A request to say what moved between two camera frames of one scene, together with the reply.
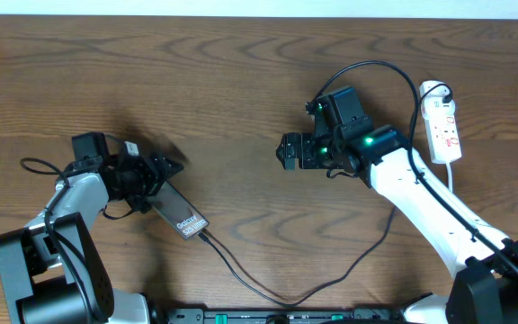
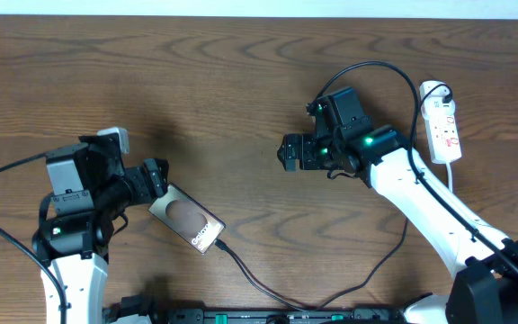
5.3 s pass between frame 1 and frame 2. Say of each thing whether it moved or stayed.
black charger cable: moved
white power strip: stayed
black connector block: stayed
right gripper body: stayed
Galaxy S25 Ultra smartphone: moved
